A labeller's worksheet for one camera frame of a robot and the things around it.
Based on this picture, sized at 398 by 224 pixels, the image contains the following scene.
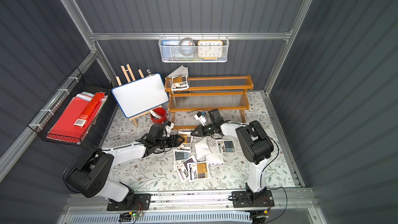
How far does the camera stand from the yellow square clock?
889 mm

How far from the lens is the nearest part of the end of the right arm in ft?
2.52

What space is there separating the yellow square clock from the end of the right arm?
314 mm
